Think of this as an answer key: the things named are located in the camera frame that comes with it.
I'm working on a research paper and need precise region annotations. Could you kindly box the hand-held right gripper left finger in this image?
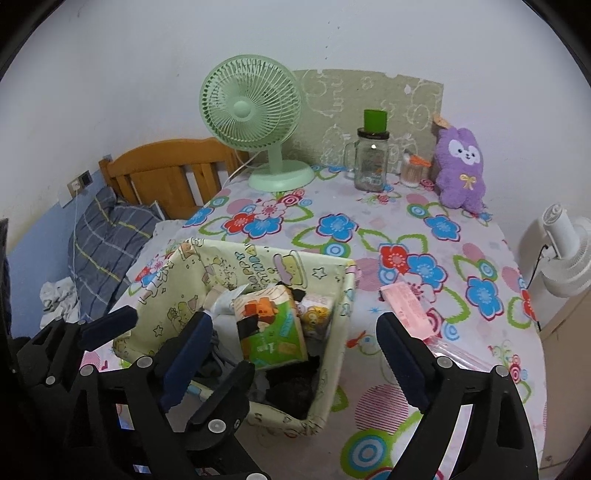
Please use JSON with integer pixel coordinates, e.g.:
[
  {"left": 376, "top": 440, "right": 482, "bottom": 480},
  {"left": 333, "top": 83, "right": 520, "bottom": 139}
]
[{"left": 51, "top": 312, "right": 214, "bottom": 480}]

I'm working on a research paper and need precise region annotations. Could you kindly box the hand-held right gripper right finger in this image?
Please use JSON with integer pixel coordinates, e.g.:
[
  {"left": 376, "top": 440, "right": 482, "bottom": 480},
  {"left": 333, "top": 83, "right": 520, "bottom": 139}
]
[{"left": 375, "top": 312, "right": 540, "bottom": 480}]

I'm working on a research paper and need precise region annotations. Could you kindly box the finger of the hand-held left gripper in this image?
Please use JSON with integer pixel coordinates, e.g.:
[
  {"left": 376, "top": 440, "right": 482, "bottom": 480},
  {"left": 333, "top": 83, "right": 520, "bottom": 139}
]
[
  {"left": 16, "top": 306, "right": 140, "bottom": 393},
  {"left": 184, "top": 362, "right": 262, "bottom": 480}
]

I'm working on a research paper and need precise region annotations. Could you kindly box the cartoon print fabric basket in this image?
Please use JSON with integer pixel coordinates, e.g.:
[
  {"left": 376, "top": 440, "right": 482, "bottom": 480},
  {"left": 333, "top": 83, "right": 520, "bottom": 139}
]
[{"left": 113, "top": 237, "right": 357, "bottom": 437}]

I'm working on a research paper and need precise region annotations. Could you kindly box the yellow cartoon tissue packet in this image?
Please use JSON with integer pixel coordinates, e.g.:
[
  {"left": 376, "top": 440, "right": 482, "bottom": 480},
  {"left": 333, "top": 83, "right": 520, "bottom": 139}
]
[{"left": 295, "top": 292, "right": 334, "bottom": 340}]

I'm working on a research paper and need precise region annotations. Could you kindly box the pink packet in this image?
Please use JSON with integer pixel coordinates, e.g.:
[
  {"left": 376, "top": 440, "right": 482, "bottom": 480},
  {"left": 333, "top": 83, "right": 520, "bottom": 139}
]
[{"left": 379, "top": 282, "right": 445, "bottom": 343}]

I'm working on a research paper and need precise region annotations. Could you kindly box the crumpled white grey cloth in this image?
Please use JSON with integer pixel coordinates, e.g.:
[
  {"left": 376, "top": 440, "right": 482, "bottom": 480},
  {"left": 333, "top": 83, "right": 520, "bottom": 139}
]
[{"left": 39, "top": 277, "right": 81, "bottom": 328}]

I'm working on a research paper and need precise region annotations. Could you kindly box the clear zip bag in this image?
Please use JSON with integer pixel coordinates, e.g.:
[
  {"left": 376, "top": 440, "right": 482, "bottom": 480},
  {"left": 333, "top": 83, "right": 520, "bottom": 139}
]
[{"left": 422, "top": 339, "right": 492, "bottom": 372}]

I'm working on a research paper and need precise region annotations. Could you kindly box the black cloth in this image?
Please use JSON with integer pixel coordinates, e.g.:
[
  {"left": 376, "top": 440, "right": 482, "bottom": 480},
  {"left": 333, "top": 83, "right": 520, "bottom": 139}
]
[{"left": 265, "top": 353, "right": 322, "bottom": 420}]

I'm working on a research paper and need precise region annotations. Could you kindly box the grey plaid pillow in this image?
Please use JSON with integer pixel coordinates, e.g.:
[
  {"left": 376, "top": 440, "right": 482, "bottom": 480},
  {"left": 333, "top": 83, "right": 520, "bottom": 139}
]
[{"left": 68, "top": 187, "right": 162, "bottom": 319}]

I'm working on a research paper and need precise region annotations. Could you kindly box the green orange tissue pack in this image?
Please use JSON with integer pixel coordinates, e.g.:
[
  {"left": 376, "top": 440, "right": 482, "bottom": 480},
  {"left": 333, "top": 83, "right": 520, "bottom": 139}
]
[{"left": 232, "top": 284, "right": 309, "bottom": 371}]

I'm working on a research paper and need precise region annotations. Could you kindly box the floral tablecloth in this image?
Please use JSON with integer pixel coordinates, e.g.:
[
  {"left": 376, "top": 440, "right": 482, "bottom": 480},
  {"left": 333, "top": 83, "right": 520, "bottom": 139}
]
[{"left": 78, "top": 164, "right": 546, "bottom": 480}]

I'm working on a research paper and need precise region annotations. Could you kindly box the beige cabinet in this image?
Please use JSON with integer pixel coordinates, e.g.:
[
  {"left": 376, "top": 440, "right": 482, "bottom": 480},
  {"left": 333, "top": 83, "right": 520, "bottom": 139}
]
[{"left": 540, "top": 277, "right": 591, "bottom": 384}]

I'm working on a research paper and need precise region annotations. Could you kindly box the wooden bed headboard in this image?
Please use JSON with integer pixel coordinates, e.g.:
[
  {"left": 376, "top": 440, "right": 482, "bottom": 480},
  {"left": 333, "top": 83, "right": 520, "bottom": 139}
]
[{"left": 98, "top": 137, "right": 241, "bottom": 220}]

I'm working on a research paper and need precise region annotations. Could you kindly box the cotton swab container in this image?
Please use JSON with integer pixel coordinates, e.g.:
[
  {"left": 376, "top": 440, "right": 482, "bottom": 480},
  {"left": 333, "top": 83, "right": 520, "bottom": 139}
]
[{"left": 399, "top": 150, "right": 432, "bottom": 188}]

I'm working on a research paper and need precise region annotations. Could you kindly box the purple plush toy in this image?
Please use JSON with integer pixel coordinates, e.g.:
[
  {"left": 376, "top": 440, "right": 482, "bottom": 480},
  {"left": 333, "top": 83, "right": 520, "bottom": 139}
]
[{"left": 431, "top": 115, "right": 490, "bottom": 215}]

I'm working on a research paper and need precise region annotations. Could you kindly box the white circulator fan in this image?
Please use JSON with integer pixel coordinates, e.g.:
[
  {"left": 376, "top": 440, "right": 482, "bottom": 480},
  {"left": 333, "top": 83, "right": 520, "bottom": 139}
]
[{"left": 519, "top": 203, "right": 591, "bottom": 296}]

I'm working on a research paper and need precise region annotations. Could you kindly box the glass mug jar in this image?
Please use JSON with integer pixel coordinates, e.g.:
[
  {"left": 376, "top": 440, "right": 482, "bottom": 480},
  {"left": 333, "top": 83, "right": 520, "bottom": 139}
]
[{"left": 343, "top": 129, "right": 400, "bottom": 192}]

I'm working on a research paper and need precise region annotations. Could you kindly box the green cap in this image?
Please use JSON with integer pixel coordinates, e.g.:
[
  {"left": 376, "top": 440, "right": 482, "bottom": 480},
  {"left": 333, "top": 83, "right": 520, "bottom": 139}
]
[{"left": 363, "top": 109, "right": 387, "bottom": 134}]

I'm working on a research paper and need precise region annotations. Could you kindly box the green desk fan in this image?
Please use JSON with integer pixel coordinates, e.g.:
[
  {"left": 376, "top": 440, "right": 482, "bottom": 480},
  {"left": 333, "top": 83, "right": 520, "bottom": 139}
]
[{"left": 199, "top": 54, "right": 315, "bottom": 191}]

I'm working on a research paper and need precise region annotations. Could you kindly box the black fan cable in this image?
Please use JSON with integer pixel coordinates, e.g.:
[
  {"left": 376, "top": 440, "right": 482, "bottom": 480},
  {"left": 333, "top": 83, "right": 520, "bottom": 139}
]
[{"left": 531, "top": 244, "right": 552, "bottom": 333}]

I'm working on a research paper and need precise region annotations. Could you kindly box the white fan cable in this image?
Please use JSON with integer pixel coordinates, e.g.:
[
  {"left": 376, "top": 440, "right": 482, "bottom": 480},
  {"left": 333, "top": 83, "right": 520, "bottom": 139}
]
[{"left": 226, "top": 152, "right": 257, "bottom": 183}]

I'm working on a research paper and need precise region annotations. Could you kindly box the beige printed wall board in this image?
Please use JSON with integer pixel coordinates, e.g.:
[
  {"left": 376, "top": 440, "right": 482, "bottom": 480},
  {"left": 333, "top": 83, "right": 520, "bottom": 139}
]
[{"left": 291, "top": 69, "right": 444, "bottom": 174}]

